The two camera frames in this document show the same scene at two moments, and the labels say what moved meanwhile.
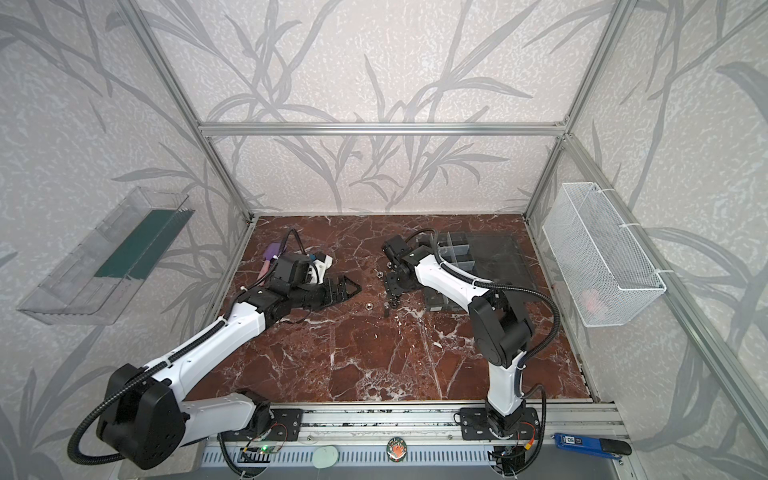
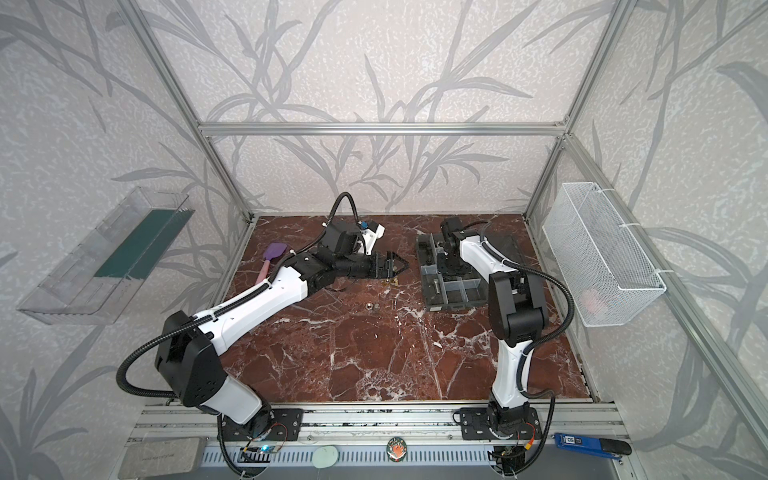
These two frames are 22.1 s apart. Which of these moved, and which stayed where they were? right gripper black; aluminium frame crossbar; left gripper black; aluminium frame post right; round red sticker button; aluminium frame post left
Moved: left gripper black; right gripper black
Stayed: aluminium frame crossbar; aluminium frame post right; round red sticker button; aluminium frame post left
